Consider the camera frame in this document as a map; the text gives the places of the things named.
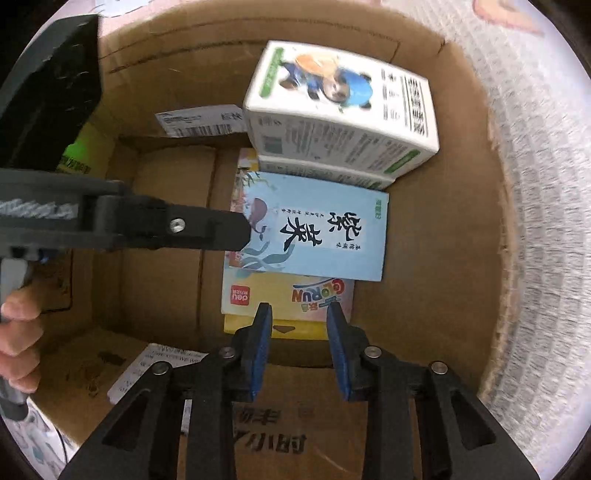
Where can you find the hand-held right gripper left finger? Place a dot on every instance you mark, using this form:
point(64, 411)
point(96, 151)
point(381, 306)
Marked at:
point(259, 355)

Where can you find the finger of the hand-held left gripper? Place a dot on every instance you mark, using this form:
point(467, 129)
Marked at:
point(184, 226)

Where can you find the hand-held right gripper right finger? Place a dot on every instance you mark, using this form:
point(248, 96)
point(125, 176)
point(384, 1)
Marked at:
point(339, 360)

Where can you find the brown cardboard box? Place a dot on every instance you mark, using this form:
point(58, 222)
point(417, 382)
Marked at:
point(161, 83)

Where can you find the light blue whale print box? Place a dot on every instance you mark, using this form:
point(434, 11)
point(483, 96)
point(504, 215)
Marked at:
point(323, 230)

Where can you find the person's left hand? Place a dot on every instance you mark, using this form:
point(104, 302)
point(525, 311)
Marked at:
point(21, 332)

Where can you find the colourful yellow crayon box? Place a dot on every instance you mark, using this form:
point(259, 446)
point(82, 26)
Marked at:
point(286, 295)

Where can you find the yellow green packet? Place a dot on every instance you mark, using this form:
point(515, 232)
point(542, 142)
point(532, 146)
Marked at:
point(85, 150)

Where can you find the white cartoon panda box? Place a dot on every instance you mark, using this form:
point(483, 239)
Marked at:
point(323, 171)
point(332, 106)

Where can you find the pink printed sofa cover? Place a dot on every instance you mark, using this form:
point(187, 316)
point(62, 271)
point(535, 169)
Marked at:
point(545, 184)

